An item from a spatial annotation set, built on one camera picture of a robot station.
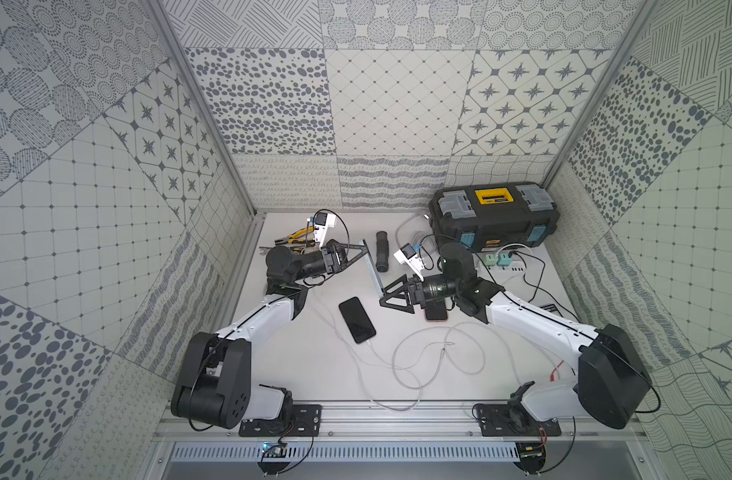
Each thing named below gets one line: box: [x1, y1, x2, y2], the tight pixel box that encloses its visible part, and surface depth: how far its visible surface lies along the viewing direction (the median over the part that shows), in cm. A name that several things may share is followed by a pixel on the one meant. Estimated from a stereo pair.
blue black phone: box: [338, 296, 377, 344], surface depth 95 cm
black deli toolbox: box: [428, 181, 561, 253], surface depth 101 cm
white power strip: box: [473, 252, 530, 278], surface depth 103 cm
